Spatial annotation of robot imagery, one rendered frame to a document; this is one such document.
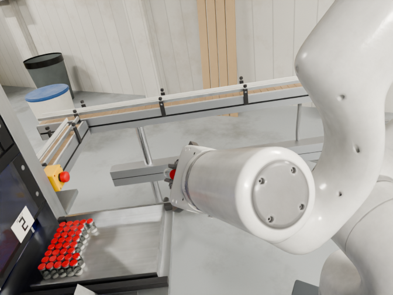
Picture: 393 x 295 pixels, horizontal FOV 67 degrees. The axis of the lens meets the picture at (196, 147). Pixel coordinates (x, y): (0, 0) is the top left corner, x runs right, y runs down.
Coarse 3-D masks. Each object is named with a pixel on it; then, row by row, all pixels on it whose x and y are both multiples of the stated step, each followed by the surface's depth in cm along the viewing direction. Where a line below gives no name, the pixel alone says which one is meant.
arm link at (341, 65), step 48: (336, 0) 27; (384, 0) 24; (336, 48) 25; (384, 48) 24; (336, 96) 26; (384, 96) 26; (336, 144) 31; (384, 144) 28; (336, 192) 31; (288, 240) 31
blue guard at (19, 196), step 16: (0, 176) 78; (16, 176) 85; (0, 192) 77; (16, 192) 84; (0, 208) 77; (16, 208) 83; (32, 208) 90; (0, 224) 76; (0, 240) 75; (16, 240) 81; (0, 256) 74
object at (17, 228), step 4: (24, 208) 86; (24, 212) 85; (28, 212) 87; (20, 216) 84; (24, 216) 85; (28, 216) 87; (16, 220) 82; (28, 220) 87; (32, 220) 89; (16, 224) 82; (20, 224) 83; (28, 224) 86; (12, 228) 80; (16, 228) 81; (20, 228) 83; (28, 228) 86; (16, 232) 81; (20, 232) 83; (24, 232) 84; (20, 236) 82; (24, 236) 84; (20, 240) 82
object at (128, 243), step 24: (72, 216) 101; (96, 216) 101; (120, 216) 101; (144, 216) 100; (96, 240) 94; (120, 240) 92; (144, 240) 91; (96, 264) 86; (120, 264) 85; (144, 264) 84; (48, 288) 79
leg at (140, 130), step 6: (138, 132) 175; (144, 132) 178; (138, 138) 178; (144, 138) 178; (144, 144) 180; (144, 150) 182; (144, 156) 184; (150, 156) 186; (144, 162) 188; (150, 162) 187; (156, 186) 197; (156, 192) 199; (156, 198) 202; (162, 198) 205
